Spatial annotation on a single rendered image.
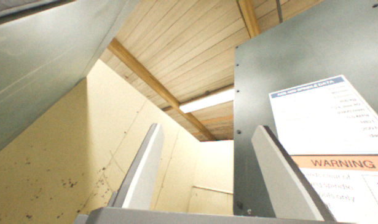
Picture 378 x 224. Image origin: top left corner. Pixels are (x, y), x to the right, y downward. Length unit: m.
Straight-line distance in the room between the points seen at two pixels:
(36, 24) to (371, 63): 0.64
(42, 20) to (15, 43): 0.05
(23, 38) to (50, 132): 0.78
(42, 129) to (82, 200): 0.46
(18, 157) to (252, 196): 1.00
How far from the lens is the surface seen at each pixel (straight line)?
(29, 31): 0.28
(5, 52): 0.29
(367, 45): 0.57
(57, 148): 1.02
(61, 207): 1.06
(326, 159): 0.36
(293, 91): 0.46
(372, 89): 0.46
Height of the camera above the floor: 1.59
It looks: 35 degrees up
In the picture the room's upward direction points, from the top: 16 degrees clockwise
